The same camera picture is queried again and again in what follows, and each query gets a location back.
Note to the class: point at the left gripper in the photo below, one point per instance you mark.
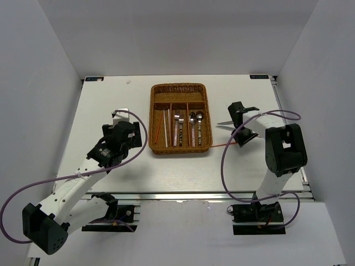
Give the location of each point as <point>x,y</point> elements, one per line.
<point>136,141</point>

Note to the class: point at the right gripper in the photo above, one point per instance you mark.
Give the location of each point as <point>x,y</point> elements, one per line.
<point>242,141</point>

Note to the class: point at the dark-handled steel spoon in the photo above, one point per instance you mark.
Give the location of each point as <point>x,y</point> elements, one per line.
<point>199,116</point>

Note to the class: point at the pink-handled spoon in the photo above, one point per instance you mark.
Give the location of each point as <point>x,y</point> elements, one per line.
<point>193,120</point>

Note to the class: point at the white chopstick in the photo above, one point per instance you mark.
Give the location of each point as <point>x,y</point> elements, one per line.
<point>168,123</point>
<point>165,127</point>

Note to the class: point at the pink-handled fork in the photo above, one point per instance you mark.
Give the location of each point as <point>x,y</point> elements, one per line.
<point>176,119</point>

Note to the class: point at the dark-handled fork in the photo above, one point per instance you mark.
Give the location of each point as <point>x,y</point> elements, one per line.
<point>181,122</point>

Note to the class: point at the orange chopstick long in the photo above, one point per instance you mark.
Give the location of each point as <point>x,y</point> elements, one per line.
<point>222,145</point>

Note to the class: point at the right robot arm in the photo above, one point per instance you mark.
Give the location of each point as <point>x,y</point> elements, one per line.
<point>285,151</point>

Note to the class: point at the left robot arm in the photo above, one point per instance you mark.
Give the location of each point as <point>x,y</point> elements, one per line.
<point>51,221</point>

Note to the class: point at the right blue corner label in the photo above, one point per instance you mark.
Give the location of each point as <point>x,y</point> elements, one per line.
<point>256,76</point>

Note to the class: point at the blue corner label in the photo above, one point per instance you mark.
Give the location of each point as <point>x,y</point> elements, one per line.
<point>94,78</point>
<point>256,76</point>

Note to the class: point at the wicker cutlery tray basket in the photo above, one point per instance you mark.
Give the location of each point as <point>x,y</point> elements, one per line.
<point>182,98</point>

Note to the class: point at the left blue corner label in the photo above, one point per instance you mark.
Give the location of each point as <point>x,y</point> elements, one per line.
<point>94,78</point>

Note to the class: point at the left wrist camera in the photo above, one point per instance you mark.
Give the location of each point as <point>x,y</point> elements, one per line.
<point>120,115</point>

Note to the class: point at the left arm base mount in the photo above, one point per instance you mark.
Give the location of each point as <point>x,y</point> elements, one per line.
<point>120,217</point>

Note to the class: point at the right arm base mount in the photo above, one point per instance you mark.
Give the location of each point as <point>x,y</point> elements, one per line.
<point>256,219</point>

